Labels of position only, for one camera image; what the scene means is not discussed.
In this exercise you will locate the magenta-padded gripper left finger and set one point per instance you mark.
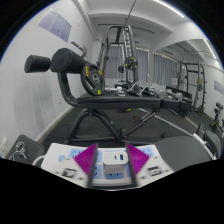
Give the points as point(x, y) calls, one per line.
point(87, 160)

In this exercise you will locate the black weight bench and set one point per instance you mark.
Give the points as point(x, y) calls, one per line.
point(116, 100)

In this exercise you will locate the small black padded seat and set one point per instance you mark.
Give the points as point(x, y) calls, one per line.
point(31, 143)

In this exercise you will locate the long ceiling light strip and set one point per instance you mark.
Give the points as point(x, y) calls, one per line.
point(170, 8)

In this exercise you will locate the black squat rack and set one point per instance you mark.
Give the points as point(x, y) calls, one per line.
point(201, 90)

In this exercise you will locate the black padded bench cushion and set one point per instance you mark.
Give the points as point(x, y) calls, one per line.
point(213, 141)

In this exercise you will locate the black power rack machine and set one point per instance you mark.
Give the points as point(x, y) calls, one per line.
point(130, 63)

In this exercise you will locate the black weight plate yellow marks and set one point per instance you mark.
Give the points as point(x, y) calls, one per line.
point(93, 79)

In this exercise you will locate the small purple wall poster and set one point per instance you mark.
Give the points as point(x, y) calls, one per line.
point(218, 87)

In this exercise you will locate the white power strip blue sockets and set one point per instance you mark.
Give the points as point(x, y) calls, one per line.
point(58, 156)

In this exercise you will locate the group of dumbbells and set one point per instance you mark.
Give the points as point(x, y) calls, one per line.
point(166, 94)

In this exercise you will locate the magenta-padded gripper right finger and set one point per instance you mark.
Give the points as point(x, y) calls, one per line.
point(136, 159)

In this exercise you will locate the short ceiling light strip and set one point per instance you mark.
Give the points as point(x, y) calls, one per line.
point(210, 49)

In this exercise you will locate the grey window curtain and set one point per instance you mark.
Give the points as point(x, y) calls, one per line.
point(165, 70)
point(143, 65)

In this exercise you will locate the silver key bunch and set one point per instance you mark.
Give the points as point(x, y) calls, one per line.
point(20, 150)

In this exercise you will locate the white wall socket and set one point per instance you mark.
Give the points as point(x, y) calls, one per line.
point(4, 146)

